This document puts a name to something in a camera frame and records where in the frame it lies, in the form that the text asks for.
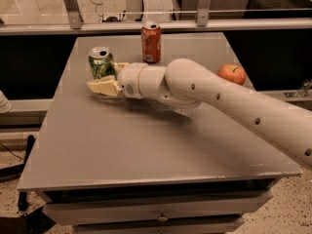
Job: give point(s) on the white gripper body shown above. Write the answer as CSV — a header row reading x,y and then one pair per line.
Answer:
x,y
131,79

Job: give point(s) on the green soda can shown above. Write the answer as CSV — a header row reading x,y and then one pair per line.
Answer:
x,y
101,62

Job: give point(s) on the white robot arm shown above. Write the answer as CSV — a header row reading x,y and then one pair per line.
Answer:
x,y
184,83

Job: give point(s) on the orange soda can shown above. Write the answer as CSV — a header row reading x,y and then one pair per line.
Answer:
x,y
151,42

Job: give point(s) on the red apple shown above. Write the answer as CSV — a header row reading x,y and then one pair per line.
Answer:
x,y
233,73

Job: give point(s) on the grey cabinet with drawers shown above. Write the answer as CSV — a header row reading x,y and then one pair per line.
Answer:
x,y
112,166

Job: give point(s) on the grey metal railing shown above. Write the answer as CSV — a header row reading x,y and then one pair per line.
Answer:
x,y
38,17

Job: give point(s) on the white cylindrical object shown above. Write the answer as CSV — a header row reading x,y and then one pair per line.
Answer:
x,y
5,104

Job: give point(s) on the round metal drawer knob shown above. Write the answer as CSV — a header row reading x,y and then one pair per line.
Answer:
x,y
162,218

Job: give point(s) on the black chair base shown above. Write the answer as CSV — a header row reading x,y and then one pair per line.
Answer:
x,y
33,223

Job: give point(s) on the metal bracket clamp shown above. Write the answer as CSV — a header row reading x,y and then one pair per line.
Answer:
x,y
302,91

